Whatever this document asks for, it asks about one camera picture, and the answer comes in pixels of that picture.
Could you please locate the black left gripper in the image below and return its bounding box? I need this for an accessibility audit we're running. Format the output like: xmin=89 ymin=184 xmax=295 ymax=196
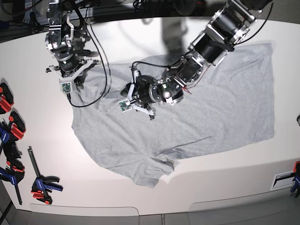
xmin=120 ymin=75 xmax=155 ymax=113

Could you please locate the grey T-shirt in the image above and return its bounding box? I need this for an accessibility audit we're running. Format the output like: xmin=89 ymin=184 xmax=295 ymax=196
xmin=72 ymin=43 xmax=274 ymax=188

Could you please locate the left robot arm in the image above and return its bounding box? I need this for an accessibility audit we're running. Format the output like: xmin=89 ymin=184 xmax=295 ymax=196
xmin=119 ymin=0 xmax=272 ymax=119

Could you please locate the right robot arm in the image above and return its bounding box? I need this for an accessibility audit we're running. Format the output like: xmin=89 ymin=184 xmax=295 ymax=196
xmin=45 ymin=0 xmax=99 ymax=94

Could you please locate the red black clamp top left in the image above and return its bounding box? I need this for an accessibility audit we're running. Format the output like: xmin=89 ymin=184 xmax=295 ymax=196
xmin=0 ymin=82 xmax=14 ymax=114

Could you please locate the blue red clamp middle left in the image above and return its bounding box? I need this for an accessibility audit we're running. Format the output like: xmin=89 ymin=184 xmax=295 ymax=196
xmin=0 ymin=111 xmax=26 ymax=152

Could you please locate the blue red clamp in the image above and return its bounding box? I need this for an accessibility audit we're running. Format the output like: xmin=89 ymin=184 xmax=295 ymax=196
xmin=0 ymin=142 xmax=25 ymax=205
xmin=0 ymin=111 xmax=26 ymax=152

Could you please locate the blue bar clamp lying flat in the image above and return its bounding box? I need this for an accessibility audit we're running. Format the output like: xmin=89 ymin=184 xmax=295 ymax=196
xmin=28 ymin=146 xmax=63 ymax=205

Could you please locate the blue red clamp lower left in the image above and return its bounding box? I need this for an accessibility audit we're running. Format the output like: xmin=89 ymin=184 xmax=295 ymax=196
xmin=0 ymin=142 xmax=25 ymax=205

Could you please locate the dark object at right edge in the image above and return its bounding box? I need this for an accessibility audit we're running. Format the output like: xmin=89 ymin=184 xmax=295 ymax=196
xmin=296 ymin=115 xmax=300 ymax=126

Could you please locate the white label sticker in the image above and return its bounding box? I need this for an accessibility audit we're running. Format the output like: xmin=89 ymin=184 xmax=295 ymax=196
xmin=270 ymin=171 xmax=295 ymax=191

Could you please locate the blue clamp at right edge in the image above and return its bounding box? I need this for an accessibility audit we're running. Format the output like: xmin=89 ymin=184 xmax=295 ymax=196
xmin=290 ymin=161 xmax=300 ymax=198

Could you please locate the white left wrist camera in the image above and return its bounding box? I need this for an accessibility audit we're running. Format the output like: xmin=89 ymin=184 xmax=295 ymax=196
xmin=118 ymin=98 xmax=132 ymax=113

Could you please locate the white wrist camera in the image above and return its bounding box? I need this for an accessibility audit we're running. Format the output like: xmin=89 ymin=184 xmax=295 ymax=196
xmin=60 ymin=80 xmax=75 ymax=95
xmin=118 ymin=98 xmax=132 ymax=113

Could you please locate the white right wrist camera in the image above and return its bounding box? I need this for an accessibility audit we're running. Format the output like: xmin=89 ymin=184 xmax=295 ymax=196
xmin=60 ymin=80 xmax=75 ymax=95

